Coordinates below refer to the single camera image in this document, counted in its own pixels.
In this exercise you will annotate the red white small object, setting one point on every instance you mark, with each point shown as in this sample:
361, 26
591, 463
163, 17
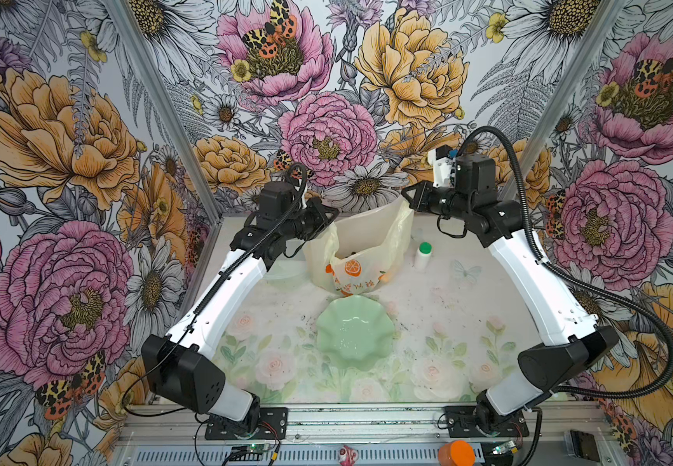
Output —
347, 456

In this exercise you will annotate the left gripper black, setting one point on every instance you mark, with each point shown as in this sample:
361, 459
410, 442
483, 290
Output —
319, 210

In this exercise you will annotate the translucent yellow plastic bag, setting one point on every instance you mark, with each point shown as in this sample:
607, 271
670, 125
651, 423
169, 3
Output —
357, 254

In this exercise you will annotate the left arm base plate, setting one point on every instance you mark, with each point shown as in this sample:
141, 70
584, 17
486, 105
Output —
268, 423

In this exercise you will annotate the black phone device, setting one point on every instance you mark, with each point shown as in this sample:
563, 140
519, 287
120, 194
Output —
582, 445

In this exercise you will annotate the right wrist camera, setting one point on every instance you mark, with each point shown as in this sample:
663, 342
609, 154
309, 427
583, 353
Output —
465, 174

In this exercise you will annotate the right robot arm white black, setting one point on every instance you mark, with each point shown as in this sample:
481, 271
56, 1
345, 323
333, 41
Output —
572, 339

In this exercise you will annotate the aluminium frame rail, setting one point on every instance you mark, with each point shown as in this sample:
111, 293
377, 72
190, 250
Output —
382, 434

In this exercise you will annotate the white bottle green cap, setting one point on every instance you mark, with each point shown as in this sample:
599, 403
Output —
423, 256

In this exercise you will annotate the orange round cap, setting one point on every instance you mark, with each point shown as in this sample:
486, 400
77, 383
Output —
456, 453

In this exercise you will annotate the light green wavy plate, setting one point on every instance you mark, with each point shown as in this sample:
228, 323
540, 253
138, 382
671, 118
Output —
355, 332

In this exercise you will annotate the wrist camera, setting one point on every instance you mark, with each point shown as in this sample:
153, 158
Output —
465, 174
274, 201

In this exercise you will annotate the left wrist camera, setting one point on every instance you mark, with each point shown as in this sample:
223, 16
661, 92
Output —
274, 201

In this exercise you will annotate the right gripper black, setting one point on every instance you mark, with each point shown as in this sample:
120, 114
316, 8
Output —
421, 202

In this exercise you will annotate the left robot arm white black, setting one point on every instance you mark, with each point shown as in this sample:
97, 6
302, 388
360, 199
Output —
179, 366

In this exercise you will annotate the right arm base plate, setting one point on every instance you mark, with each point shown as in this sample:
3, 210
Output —
467, 421

